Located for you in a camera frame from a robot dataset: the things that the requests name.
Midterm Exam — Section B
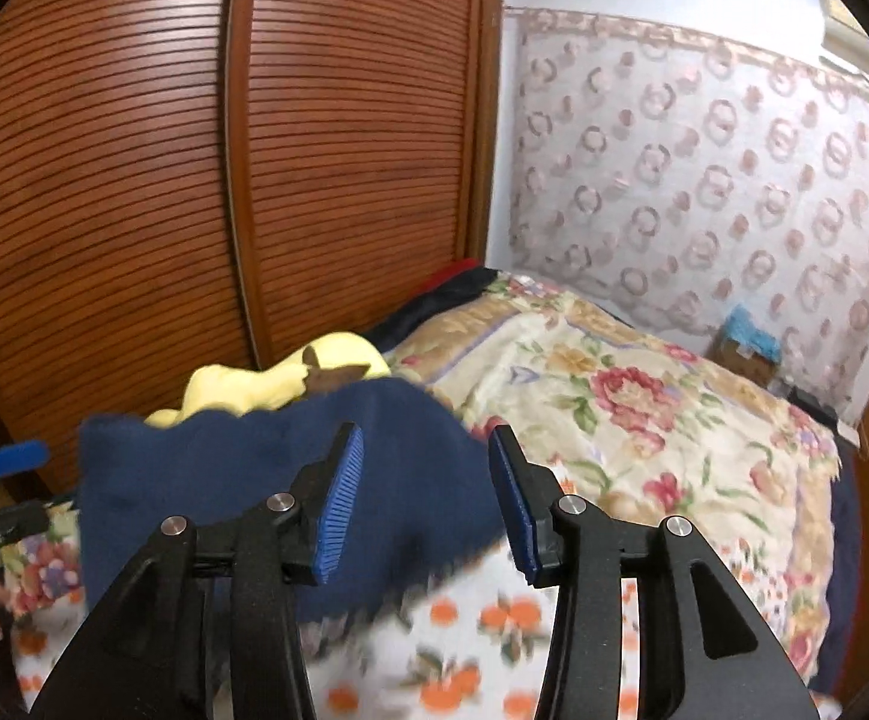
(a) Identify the blue topped cardboard box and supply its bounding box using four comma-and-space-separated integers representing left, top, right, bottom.
708, 305, 783, 388

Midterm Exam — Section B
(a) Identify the yellow plush toy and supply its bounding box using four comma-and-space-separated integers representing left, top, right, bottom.
145, 332, 391, 429

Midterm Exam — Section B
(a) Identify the floral beige quilt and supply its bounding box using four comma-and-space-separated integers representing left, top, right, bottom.
386, 273, 841, 679

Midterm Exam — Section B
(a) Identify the navy blue printed t-shirt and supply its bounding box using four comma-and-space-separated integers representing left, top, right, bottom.
76, 377, 505, 622

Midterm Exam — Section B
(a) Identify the brown louvered wardrobe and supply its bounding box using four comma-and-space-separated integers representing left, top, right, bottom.
0, 0, 499, 496

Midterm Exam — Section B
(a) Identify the pink circle patterned curtain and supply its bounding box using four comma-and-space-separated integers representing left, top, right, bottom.
510, 8, 869, 410

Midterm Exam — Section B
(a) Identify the red and dark clothes pile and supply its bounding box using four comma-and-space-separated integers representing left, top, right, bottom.
363, 259, 498, 353

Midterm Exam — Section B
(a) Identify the white air conditioner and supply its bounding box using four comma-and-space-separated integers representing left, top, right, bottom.
820, 0, 869, 76

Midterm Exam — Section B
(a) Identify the orange fruit print bedsheet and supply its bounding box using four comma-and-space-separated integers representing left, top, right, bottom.
0, 500, 841, 720

